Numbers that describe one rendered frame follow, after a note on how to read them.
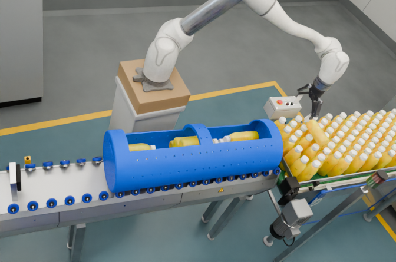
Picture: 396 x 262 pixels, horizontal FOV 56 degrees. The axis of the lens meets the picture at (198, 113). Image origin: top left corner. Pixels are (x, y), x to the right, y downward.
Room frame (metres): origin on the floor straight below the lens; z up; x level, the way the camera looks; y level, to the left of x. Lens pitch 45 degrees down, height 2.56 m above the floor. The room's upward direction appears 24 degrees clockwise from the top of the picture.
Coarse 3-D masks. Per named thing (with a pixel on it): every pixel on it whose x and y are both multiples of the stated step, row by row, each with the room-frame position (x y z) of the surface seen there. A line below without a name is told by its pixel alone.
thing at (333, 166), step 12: (348, 120) 2.00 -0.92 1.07; (360, 120) 2.07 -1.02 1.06; (372, 120) 2.10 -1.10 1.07; (384, 120) 2.17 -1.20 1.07; (336, 132) 1.86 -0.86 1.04; (348, 132) 1.89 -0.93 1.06; (360, 132) 1.96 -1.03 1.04; (372, 132) 2.00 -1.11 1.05; (384, 132) 2.07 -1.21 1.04; (336, 144) 1.73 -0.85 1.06; (360, 144) 1.81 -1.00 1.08; (372, 156) 1.77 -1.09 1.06; (384, 156) 1.83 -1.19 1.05; (324, 168) 1.59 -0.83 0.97; (336, 168) 1.61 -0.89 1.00; (348, 168) 1.68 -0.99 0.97; (360, 168) 1.76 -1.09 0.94; (372, 168) 1.82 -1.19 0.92
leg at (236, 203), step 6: (234, 198) 1.41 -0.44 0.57; (240, 198) 1.39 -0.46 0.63; (234, 204) 1.39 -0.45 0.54; (240, 204) 1.39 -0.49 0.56; (228, 210) 1.39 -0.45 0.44; (234, 210) 1.38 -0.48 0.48; (222, 216) 1.40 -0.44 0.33; (228, 216) 1.38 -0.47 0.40; (216, 222) 1.41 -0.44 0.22; (222, 222) 1.38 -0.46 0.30; (216, 228) 1.38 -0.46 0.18; (222, 228) 1.40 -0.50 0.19; (210, 234) 1.39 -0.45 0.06; (216, 234) 1.39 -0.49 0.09
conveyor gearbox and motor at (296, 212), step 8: (296, 200) 1.37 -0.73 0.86; (304, 200) 1.39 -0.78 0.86; (288, 208) 1.33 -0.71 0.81; (296, 208) 1.31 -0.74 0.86; (304, 208) 1.34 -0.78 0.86; (280, 216) 1.35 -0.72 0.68; (288, 216) 1.30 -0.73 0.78; (296, 216) 1.27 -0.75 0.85; (304, 216) 1.29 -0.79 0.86; (272, 224) 1.34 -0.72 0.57; (280, 224) 1.30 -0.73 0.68; (288, 224) 1.27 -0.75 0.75; (296, 224) 1.29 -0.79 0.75; (272, 232) 1.30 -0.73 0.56; (280, 232) 1.29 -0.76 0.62; (288, 232) 1.27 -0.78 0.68; (296, 232) 1.27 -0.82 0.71
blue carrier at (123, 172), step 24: (264, 120) 1.50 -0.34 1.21; (120, 144) 0.95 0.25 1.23; (168, 144) 1.23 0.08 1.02; (216, 144) 1.19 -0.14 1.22; (240, 144) 1.25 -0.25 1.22; (264, 144) 1.33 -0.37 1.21; (120, 168) 0.87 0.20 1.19; (144, 168) 0.92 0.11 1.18; (168, 168) 0.98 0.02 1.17; (192, 168) 1.05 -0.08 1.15; (216, 168) 1.12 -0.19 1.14; (240, 168) 1.20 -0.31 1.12; (264, 168) 1.29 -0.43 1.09
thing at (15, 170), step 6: (12, 162) 0.75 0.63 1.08; (12, 168) 0.72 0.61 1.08; (18, 168) 0.74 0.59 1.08; (12, 174) 0.70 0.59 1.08; (18, 174) 0.71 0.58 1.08; (12, 180) 0.68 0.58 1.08; (18, 180) 0.69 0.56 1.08; (12, 186) 0.66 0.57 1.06; (18, 186) 0.68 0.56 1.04; (12, 192) 0.66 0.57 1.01; (12, 198) 0.66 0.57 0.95
